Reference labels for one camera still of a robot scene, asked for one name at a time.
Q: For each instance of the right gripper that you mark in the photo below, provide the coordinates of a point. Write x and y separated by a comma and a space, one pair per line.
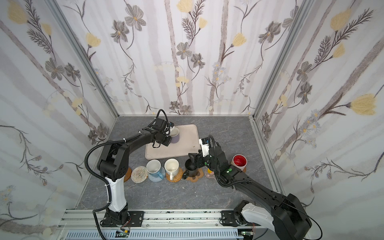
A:
196, 159

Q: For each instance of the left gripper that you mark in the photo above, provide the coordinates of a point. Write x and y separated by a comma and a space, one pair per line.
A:
166, 137

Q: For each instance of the beige plastic tray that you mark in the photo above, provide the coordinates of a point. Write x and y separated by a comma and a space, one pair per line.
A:
188, 143

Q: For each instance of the lavender mug white inside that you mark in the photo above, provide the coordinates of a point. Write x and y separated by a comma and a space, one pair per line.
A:
175, 135

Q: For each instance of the black mug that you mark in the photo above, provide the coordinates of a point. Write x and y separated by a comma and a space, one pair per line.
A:
191, 169

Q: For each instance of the brown paw-shaped coaster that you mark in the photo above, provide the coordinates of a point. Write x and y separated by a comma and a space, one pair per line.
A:
200, 174

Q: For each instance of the light blue mug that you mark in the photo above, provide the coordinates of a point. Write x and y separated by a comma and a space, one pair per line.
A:
154, 166

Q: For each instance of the white woven round coaster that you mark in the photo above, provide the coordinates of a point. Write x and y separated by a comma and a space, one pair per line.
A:
139, 174

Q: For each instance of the white mug red inside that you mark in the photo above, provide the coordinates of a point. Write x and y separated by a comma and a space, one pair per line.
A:
240, 162

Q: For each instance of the pink flower coaster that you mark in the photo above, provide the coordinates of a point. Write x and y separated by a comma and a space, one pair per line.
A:
209, 176

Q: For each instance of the blue-grey round knitted coaster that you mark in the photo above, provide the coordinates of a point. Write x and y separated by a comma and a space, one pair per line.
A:
156, 177

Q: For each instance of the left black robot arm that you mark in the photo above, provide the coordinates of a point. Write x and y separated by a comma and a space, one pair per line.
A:
113, 165

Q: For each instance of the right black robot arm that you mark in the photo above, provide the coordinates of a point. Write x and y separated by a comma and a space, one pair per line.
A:
285, 215

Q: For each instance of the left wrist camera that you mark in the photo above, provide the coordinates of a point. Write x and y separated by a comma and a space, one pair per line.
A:
169, 125

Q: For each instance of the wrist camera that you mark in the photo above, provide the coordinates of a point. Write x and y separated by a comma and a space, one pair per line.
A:
169, 125
205, 144

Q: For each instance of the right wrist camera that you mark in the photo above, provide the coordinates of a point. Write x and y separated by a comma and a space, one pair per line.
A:
205, 144

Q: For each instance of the white slotted cable duct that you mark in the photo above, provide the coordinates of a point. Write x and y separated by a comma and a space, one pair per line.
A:
180, 234

